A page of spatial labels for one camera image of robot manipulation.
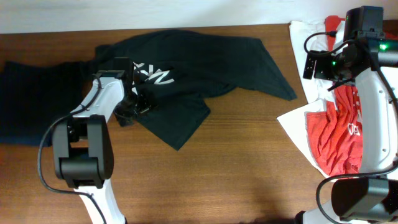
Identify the folded dark navy garment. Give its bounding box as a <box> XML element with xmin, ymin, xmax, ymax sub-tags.
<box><xmin>1</xmin><ymin>61</ymin><xmax>93</xmax><ymax>146</ymax></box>

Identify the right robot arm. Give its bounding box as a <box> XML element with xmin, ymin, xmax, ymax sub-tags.
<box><xmin>294</xmin><ymin>6</ymin><xmax>397</xmax><ymax>224</ymax></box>

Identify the black Nike t-shirt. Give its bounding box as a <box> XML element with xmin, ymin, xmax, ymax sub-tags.
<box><xmin>83</xmin><ymin>30</ymin><xmax>296</xmax><ymax>150</ymax></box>

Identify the white t-shirt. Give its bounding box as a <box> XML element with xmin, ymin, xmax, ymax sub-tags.
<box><xmin>277</xmin><ymin>20</ymin><xmax>335</xmax><ymax>178</ymax></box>

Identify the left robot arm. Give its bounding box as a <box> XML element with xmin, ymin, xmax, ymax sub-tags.
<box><xmin>50</xmin><ymin>57</ymin><xmax>154</xmax><ymax>223</ymax></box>

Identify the red t-shirt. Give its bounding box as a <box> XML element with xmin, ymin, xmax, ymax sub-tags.
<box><xmin>306</xmin><ymin>14</ymin><xmax>398</xmax><ymax>178</ymax></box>

